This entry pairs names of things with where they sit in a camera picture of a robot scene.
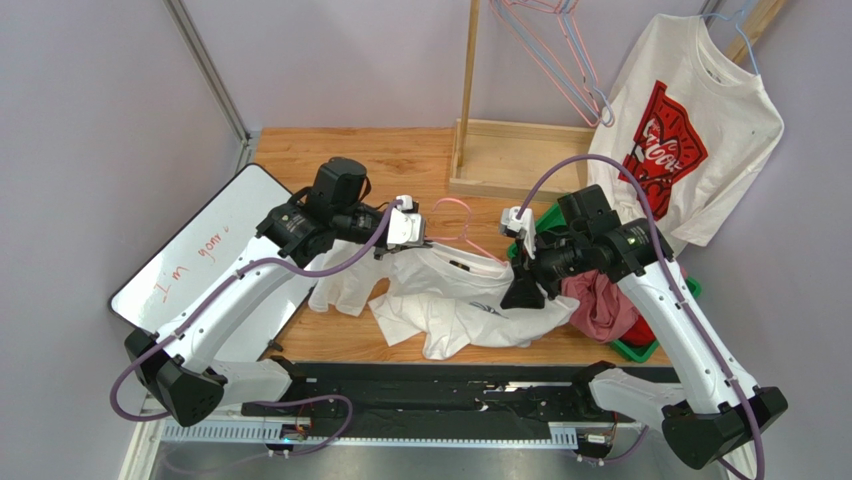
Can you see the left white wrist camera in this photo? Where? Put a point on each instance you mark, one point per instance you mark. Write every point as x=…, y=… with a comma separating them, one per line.
x=406, y=223

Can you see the blue wire hanger on rack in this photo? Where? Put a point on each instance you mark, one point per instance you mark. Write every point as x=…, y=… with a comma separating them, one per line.
x=568, y=22

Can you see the pink crumpled shirt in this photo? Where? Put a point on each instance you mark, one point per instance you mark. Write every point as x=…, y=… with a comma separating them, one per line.
x=604, y=313

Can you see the green plastic bin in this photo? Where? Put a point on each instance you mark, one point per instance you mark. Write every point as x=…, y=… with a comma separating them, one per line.
x=633, y=354

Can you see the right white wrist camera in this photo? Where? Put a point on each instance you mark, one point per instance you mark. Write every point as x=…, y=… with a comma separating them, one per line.
x=519, y=223

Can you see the aluminium corner frame post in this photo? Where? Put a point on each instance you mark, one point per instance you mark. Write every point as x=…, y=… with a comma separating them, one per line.
x=187, y=28

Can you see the white t-shirt red print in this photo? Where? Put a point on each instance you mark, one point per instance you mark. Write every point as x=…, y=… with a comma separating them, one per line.
x=691, y=126

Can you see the whiteboard with red writing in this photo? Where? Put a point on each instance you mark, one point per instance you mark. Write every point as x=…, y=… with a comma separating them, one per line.
x=206, y=247

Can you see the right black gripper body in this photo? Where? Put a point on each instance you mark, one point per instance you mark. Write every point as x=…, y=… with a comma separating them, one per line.
x=521, y=267

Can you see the blue hanger holding shirt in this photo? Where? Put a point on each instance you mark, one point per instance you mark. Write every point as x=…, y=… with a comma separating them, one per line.
x=741, y=48

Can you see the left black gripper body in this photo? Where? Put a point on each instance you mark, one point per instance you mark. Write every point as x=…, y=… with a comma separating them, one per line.
x=358, y=225

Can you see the red garment in bin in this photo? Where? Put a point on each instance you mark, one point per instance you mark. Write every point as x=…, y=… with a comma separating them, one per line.
x=639, y=335

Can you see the wooden hanger rack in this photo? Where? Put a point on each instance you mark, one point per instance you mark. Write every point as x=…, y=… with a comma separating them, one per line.
x=503, y=159

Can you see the pink wire hanger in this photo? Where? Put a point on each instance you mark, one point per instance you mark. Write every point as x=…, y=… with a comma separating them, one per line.
x=463, y=233
x=578, y=94

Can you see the white flower print t-shirt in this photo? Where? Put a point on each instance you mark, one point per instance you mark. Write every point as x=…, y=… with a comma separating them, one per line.
x=451, y=296

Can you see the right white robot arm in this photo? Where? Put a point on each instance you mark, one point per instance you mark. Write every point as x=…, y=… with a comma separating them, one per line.
x=717, y=406

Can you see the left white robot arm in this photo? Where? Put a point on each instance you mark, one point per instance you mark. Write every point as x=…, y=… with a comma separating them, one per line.
x=319, y=231

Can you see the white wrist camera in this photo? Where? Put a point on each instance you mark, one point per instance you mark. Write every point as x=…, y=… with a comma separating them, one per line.
x=519, y=223
x=406, y=223

